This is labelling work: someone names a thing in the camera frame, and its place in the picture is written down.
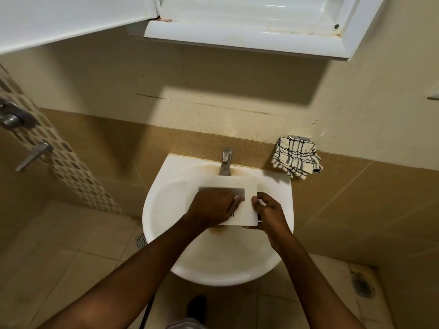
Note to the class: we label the person's right forearm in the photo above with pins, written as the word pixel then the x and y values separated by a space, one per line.
pixel 308 284

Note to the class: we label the chrome shower valve knob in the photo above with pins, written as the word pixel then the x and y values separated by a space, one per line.
pixel 12 116

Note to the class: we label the person's black shoe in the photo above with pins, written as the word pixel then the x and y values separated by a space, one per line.
pixel 197 308

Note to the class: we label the chrome sink faucet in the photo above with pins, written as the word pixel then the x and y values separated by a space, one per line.
pixel 225 164

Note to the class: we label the white ceramic sink basin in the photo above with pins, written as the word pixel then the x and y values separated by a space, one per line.
pixel 219 256

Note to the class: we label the white rectangular board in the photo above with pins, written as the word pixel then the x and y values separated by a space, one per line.
pixel 247 210

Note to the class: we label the person's right thumb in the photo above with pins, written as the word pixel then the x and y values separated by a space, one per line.
pixel 258 206

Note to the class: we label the white cabinet door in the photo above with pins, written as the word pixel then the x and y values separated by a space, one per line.
pixel 68 17

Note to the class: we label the black and white checked cloth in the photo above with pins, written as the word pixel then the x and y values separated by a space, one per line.
pixel 295 159

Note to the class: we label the metal towel holder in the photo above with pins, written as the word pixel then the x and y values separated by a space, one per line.
pixel 301 137

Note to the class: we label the large round floor drain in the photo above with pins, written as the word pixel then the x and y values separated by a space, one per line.
pixel 363 286

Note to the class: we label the person's left forearm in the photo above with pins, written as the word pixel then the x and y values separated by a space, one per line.
pixel 137 274

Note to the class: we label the person's right hand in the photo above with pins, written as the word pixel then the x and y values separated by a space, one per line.
pixel 274 219

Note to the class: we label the person's left fingers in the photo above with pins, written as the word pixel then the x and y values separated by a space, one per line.
pixel 233 203

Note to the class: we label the person's grey clothing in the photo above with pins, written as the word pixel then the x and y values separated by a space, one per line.
pixel 187 324

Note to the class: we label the white wall fixture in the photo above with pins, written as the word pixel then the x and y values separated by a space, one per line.
pixel 434 95

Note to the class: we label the white wall cabinet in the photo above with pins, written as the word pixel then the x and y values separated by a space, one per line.
pixel 260 27

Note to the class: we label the person's left hand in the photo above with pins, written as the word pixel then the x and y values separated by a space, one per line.
pixel 211 207

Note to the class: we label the small round floor drain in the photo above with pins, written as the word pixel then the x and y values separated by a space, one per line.
pixel 141 240

